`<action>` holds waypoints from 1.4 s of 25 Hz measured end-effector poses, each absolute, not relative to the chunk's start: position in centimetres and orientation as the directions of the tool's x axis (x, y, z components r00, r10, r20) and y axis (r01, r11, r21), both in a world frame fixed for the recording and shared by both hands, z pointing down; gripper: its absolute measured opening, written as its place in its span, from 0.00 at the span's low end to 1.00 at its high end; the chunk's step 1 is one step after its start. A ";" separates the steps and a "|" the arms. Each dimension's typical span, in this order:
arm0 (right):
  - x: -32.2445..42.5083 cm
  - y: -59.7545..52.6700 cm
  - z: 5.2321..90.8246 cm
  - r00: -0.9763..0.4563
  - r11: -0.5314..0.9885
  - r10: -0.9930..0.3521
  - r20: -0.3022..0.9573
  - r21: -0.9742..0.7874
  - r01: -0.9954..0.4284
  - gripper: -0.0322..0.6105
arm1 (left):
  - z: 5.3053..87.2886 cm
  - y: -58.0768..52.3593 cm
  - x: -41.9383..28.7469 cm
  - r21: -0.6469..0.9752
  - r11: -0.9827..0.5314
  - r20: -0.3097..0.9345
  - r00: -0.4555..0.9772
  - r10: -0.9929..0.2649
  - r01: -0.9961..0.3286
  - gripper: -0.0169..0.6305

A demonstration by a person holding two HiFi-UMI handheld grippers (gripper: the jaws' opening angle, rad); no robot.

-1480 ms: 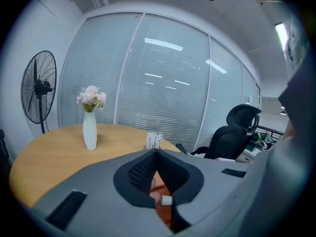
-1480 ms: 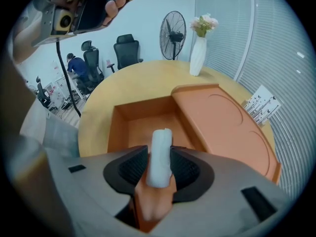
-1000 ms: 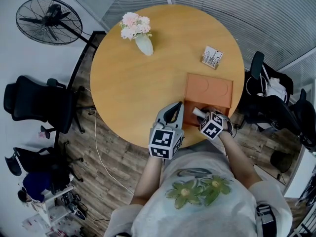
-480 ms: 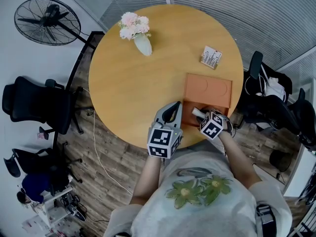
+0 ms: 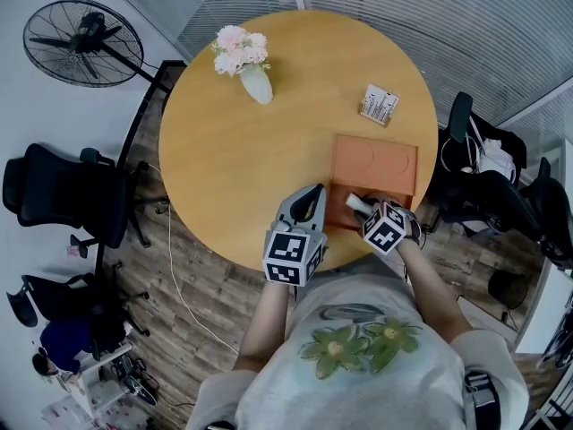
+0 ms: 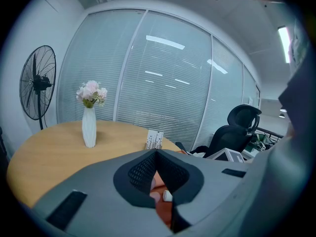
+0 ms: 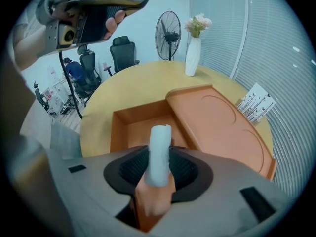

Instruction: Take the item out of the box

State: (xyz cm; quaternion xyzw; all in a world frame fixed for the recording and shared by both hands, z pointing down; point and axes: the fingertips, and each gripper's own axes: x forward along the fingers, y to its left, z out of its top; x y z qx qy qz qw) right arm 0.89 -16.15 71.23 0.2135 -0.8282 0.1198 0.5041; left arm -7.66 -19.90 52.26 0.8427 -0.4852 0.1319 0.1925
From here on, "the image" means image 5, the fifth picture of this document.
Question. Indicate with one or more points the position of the white desk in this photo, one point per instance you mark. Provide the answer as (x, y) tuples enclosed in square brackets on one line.
[(546, 312)]

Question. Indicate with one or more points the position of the black waste bin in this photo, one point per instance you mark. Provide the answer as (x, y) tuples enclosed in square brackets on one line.
[(508, 289)]

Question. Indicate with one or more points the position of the person's left forearm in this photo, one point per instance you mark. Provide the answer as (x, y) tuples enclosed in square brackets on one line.
[(264, 325)]

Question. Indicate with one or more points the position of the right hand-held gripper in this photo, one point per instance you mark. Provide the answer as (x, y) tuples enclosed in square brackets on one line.
[(384, 230)]

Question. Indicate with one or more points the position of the pale green vase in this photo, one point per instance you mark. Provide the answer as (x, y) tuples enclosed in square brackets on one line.
[(259, 85)]

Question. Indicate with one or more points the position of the black office chair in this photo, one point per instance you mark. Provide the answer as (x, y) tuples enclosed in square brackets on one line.
[(553, 222), (501, 195), (53, 294), (67, 191)]

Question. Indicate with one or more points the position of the black standing fan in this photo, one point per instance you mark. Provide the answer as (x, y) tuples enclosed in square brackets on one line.
[(82, 43)]

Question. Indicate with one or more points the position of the white item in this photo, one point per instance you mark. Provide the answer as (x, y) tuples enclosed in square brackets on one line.
[(356, 201)]

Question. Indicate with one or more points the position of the person's right forearm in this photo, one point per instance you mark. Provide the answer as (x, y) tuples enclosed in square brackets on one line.
[(430, 294)]

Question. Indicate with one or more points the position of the white desk calendar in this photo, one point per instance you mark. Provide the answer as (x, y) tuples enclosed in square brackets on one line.
[(378, 105)]

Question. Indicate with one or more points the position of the white bag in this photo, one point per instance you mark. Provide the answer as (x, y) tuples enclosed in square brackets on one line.
[(496, 157)]

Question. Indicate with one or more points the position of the grey flower print shirt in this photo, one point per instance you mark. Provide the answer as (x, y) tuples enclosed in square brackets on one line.
[(358, 365)]

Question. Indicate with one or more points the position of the orange box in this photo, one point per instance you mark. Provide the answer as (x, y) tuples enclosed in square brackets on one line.
[(373, 164)]

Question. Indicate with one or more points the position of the pink flower bouquet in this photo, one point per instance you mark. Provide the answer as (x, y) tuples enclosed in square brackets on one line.
[(239, 49)]

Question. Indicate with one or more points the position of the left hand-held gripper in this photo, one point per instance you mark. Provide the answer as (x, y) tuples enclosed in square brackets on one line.
[(286, 251)]

